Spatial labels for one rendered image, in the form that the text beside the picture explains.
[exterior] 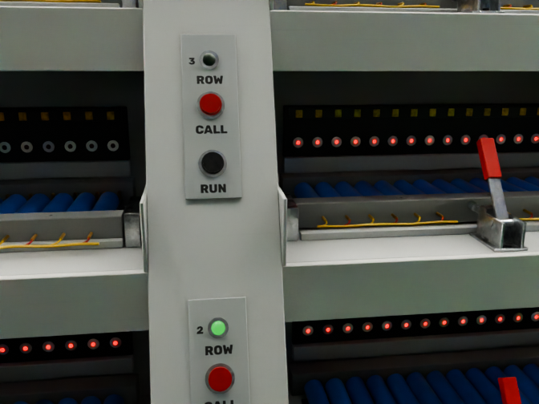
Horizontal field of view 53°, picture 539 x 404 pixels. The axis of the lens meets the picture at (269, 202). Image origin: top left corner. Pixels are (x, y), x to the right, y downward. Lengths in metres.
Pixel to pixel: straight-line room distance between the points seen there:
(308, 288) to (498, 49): 0.25
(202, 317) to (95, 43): 0.21
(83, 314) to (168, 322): 0.06
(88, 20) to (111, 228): 0.15
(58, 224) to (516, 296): 0.36
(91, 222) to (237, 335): 0.14
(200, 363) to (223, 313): 0.04
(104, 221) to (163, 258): 0.07
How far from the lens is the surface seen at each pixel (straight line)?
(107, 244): 0.44
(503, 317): 0.63
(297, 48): 0.44
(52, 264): 0.42
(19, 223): 0.45
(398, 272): 0.42
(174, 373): 0.39
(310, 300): 0.41
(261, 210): 0.39
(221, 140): 0.40
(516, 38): 0.50
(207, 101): 0.40
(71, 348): 0.57
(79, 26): 0.44
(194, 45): 0.42
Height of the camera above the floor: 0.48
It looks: 7 degrees up
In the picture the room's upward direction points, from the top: 3 degrees counter-clockwise
